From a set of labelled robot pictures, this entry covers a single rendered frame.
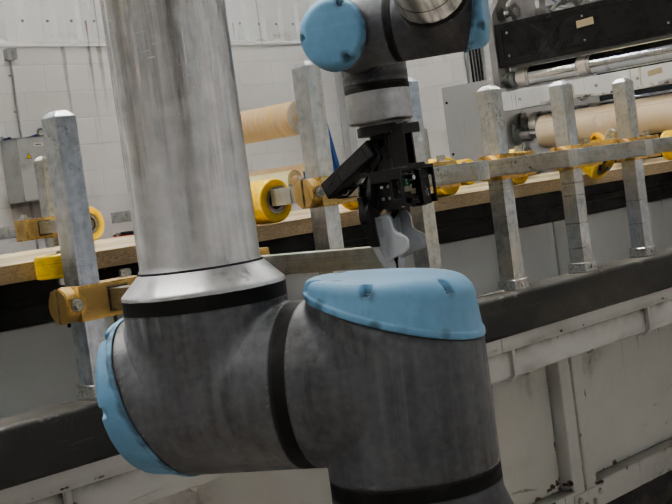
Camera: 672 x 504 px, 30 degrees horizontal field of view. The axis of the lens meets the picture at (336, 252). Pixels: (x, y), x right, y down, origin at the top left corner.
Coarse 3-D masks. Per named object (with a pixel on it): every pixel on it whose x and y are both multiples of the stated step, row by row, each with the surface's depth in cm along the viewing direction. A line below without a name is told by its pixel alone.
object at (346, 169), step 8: (368, 144) 172; (360, 152) 173; (368, 152) 172; (376, 152) 172; (352, 160) 174; (360, 160) 173; (368, 160) 172; (344, 168) 175; (352, 168) 174; (360, 168) 173; (336, 176) 176; (344, 176) 175; (352, 176) 174; (328, 184) 177; (336, 184) 176; (344, 184) 176; (352, 184) 177; (328, 192) 177; (336, 192) 177; (344, 192) 177; (352, 192) 179
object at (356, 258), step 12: (300, 252) 187; (312, 252) 183; (324, 252) 181; (336, 252) 180; (348, 252) 178; (360, 252) 176; (372, 252) 175; (276, 264) 189; (288, 264) 187; (300, 264) 185; (312, 264) 183; (324, 264) 182; (336, 264) 180; (348, 264) 178; (360, 264) 177; (372, 264) 175
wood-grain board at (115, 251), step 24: (648, 168) 316; (456, 192) 283; (480, 192) 266; (528, 192) 278; (288, 216) 268; (96, 240) 290; (120, 240) 253; (264, 240) 221; (0, 264) 194; (24, 264) 186; (120, 264) 199
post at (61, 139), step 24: (48, 120) 174; (72, 120) 175; (48, 144) 175; (72, 144) 174; (48, 168) 175; (72, 168) 174; (72, 192) 174; (72, 216) 174; (72, 240) 174; (72, 264) 174; (96, 264) 176; (96, 336) 175
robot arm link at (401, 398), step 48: (336, 288) 103; (384, 288) 102; (432, 288) 102; (288, 336) 106; (336, 336) 103; (384, 336) 101; (432, 336) 102; (480, 336) 105; (288, 384) 104; (336, 384) 103; (384, 384) 102; (432, 384) 102; (480, 384) 105; (288, 432) 105; (336, 432) 104; (384, 432) 102; (432, 432) 102; (480, 432) 104; (336, 480) 106; (384, 480) 102; (432, 480) 102
